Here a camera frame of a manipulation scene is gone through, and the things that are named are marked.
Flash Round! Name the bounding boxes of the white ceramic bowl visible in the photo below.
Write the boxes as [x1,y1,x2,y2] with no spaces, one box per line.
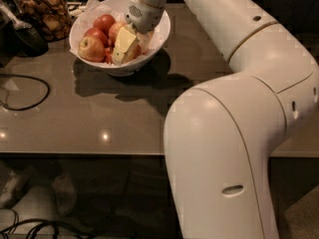
[69,0,171,78]

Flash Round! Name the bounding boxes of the white sock foot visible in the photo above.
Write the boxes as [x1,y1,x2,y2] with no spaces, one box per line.
[52,173,77,216]
[0,167,33,208]

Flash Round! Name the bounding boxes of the yellow-red apple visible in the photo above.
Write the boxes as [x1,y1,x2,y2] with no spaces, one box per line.
[78,36,105,63]
[122,44,142,64]
[109,21,127,44]

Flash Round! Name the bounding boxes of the red apple back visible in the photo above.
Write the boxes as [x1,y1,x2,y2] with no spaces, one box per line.
[93,14,116,35]

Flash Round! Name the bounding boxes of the white paper bowl liner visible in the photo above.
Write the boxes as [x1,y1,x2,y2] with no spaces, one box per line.
[69,0,167,68]

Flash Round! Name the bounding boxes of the glass jar of dried chips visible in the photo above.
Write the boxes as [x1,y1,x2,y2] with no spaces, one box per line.
[14,0,72,42]

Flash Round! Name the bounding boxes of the red apple left middle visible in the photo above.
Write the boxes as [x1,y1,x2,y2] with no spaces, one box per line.
[85,27,108,47]

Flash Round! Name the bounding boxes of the small red apple bottom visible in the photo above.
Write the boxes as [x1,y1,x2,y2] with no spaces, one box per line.
[105,47,113,64]

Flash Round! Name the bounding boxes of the right white sock foot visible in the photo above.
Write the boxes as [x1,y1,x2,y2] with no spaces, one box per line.
[52,173,77,216]

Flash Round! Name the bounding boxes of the left white sock foot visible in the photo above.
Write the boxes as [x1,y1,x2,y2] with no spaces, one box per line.
[0,167,33,208]

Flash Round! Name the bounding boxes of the black cable on table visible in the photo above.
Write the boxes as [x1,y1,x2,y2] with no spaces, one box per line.
[0,73,51,112]

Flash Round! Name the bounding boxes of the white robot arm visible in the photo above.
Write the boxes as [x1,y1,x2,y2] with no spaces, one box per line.
[126,0,319,239]

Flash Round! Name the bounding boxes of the cables on floor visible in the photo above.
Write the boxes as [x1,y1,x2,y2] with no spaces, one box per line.
[0,207,98,239]

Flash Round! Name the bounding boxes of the black appliance at left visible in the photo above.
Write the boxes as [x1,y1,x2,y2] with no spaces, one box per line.
[0,0,49,68]

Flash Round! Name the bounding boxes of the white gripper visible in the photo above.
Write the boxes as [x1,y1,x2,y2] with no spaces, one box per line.
[113,0,163,66]

